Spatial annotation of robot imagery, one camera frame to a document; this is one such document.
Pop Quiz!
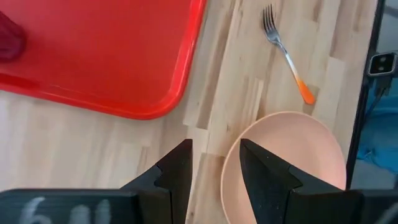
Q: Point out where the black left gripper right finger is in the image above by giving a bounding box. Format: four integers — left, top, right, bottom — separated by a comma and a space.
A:
239, 138, 363, 224

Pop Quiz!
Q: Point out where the pink faceted plastic cup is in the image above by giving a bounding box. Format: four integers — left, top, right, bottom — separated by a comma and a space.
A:
0, 11, 27, 63

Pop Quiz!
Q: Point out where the table-edge camera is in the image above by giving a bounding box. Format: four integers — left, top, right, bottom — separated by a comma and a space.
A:
366, 51, 398, 78

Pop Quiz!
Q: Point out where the black camera cable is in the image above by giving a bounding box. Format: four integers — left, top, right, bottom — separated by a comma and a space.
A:
368, 76, 393, 125

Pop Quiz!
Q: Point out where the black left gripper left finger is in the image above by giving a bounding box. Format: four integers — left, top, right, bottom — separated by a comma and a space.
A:
120, 139, 193, 224

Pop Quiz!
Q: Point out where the fork with orange handle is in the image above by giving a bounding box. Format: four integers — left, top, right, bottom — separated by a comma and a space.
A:
262, 3, 317, 106

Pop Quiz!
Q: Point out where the red plastic tray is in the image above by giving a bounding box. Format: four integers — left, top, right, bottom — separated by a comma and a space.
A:
0, 0, 208, 121

